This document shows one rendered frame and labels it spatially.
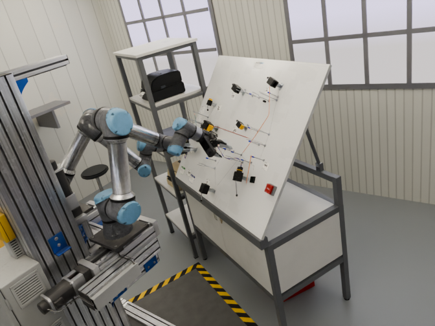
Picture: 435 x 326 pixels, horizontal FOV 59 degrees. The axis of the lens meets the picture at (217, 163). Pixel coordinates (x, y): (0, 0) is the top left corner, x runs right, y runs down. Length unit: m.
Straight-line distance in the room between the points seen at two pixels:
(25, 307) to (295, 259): 1.47
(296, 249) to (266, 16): 2.34
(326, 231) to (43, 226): 1.62
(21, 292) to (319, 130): 3.02
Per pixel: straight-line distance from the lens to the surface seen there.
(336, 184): 2.44
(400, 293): 3.11
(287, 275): 2.47
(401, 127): 3.74
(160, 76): 3.07
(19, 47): 5.00
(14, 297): 1.98
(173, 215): 3.86
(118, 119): 1.71
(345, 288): 2.96
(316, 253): 2.56
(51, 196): 1.96
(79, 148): 2.38
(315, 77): 2.21
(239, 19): 4.11
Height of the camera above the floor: 2.18
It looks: 24 degrees down
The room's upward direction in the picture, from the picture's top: 13 degrees counter-clockwise
